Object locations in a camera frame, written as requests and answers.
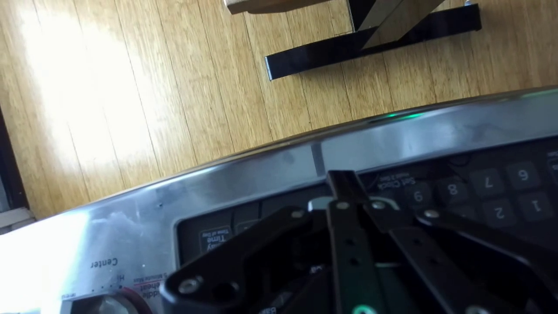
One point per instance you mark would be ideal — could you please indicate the stainless steel gas stove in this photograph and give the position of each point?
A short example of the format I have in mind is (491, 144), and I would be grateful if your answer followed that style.
(244, 186)

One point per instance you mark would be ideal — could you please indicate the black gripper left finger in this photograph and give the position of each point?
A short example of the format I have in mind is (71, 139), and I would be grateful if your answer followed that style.
(348, 263)

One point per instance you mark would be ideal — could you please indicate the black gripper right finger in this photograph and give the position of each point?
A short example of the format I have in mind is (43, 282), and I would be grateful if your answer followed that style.
(453, 263)

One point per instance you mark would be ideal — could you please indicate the black flat stand base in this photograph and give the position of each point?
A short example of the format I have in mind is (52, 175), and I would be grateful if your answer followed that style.
(324, 55)

